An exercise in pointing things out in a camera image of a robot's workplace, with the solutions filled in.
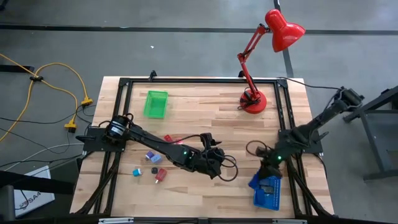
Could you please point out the long red wall charger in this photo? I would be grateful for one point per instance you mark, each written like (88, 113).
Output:
(161, 175)

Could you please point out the red and white wall charger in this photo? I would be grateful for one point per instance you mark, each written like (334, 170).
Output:
(179, 142)

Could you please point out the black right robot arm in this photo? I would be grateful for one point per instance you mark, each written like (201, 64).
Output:
(311, 127)

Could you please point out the white cardboard box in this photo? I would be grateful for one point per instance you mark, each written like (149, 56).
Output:
(34, 196)

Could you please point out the black beam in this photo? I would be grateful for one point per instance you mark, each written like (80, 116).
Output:
(37, 183)

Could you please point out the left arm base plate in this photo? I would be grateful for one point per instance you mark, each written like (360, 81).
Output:
(93, 140)

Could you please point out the purple wall charger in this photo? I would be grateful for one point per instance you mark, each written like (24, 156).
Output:
(150, 155)

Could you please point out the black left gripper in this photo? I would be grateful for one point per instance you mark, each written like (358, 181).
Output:
(208, 160)

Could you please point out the red desk lamp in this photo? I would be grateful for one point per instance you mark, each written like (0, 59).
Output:
(284, 31)

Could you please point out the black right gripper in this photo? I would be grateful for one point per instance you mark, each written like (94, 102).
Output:
(270, 171)

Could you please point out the black side table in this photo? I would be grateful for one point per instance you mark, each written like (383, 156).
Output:
(377, 105)

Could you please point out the teal wall charger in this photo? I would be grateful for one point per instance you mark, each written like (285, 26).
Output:
(136, 172)

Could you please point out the grey box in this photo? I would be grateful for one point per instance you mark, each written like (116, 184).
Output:
(7, 203)

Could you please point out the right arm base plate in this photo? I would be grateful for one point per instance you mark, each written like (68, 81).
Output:
(315, 145)

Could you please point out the green plastic basket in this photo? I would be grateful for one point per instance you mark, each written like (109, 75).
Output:
(155, 104)

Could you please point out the black metal table frame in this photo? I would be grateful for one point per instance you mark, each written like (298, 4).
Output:
(202, 80)

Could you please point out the light blue wall charger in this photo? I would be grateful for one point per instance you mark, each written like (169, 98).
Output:
(156, 158)

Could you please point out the black floor bar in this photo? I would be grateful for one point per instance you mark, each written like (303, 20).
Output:
(15, 68)

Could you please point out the silver metal bracket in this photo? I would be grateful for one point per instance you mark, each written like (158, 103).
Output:
(289, 221)
(115, 220)

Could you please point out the black wall charger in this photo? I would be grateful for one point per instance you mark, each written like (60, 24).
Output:
(154, 170)

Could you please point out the blue plastic tray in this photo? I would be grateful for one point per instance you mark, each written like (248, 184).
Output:
(273, 202)

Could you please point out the black frame clamp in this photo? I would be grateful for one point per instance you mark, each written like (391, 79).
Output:
(152, 75)
(241, 74)

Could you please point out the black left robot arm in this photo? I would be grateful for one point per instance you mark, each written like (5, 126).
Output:
(155, 144)

